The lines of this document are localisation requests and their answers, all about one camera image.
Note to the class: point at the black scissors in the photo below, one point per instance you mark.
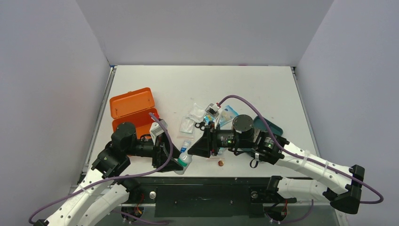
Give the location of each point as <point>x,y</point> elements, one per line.
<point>200,125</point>

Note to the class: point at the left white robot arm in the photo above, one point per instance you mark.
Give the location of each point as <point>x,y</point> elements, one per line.
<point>104,187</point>

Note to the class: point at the white bottle green label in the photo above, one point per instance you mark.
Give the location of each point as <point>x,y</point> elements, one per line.
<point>184,160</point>

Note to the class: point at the orange plastic medicine box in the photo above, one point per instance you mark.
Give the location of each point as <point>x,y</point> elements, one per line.
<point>135,107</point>

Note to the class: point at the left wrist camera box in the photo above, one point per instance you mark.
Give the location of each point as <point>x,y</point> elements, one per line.
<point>156,129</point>

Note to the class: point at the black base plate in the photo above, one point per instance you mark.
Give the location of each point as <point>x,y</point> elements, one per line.
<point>205,197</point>

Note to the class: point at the blue snack packet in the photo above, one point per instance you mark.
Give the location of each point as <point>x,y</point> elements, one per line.
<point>227,115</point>

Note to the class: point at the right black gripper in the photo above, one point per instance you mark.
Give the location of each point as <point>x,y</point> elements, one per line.
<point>212,140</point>

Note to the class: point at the white blue tube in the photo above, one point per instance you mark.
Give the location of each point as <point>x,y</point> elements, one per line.
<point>185,146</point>

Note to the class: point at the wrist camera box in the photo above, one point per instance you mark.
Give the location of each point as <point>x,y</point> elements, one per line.
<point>156,129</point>
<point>213,110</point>

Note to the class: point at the white gauze packet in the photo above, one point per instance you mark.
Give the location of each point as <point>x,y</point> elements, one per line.
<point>197,113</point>

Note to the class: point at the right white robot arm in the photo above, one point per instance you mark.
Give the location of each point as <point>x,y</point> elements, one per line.
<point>338,185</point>

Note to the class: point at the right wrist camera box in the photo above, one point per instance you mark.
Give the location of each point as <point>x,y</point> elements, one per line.
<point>213,110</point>

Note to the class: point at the clear zip bag gauze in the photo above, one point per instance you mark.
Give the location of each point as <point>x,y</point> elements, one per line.
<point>187,125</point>

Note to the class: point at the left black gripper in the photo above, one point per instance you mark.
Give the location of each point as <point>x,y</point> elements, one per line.
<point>161,149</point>

